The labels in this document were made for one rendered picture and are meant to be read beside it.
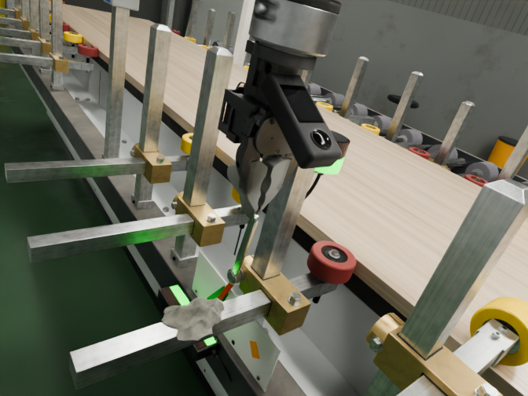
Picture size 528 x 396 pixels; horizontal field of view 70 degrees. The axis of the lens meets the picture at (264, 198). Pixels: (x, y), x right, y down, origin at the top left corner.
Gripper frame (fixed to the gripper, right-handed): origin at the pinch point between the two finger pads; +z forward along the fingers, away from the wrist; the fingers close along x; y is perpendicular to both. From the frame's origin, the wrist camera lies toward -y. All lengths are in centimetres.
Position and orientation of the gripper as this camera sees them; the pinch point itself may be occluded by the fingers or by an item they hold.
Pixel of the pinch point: (255, 211)
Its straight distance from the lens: 49.5
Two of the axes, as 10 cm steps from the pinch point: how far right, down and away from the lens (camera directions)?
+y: -5.8, -5.0, 6.4
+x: -7.8, 1.1, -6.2
